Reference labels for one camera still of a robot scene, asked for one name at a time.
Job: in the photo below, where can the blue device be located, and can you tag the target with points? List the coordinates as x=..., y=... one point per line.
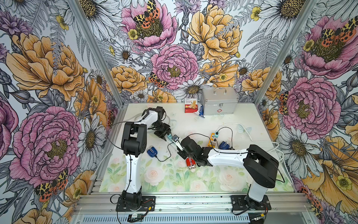
x=224, y=146
x=152, y=152

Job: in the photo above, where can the aluminium front rail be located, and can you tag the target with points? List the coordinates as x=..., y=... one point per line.
x=105, y=203

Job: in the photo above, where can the blue device on right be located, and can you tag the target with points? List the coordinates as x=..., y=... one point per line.
x=224, y=146

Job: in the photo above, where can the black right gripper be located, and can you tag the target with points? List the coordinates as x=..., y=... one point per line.
x=180, y=153

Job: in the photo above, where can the blue device on left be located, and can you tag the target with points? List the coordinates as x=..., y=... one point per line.
x=152, y=152

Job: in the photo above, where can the white power strip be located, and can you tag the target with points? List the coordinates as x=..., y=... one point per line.
x=176, y=140

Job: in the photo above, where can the silver first aid case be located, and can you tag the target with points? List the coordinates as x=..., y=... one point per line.
x=218, y=100

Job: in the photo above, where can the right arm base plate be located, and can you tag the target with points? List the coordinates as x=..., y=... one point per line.
x=243, y=202

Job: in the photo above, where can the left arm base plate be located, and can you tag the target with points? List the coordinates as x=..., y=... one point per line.
x=136, y=204

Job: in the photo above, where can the red white bandage box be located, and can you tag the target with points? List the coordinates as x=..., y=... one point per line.
x=191, y=105

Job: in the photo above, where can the blue white tissue pack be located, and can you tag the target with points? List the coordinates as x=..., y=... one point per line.
x=200, y=111

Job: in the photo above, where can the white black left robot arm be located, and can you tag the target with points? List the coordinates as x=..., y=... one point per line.
x=134, y=144

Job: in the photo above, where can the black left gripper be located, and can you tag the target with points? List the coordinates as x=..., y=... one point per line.
x=166, y=129

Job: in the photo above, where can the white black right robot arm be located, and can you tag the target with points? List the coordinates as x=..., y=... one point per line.
x=261, y=166

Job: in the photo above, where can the orange power strip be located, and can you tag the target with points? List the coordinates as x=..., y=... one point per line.
x=212, y=143

